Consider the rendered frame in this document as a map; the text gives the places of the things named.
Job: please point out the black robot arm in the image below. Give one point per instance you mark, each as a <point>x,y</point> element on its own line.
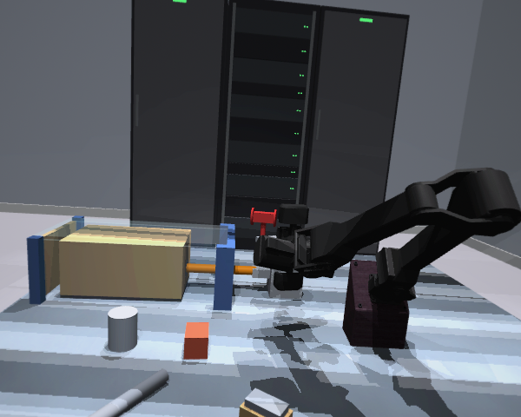
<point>483,203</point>

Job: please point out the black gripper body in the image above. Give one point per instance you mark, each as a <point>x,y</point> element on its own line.
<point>292,214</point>

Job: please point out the grey cylinder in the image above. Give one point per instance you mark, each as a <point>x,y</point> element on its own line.
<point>122,329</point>

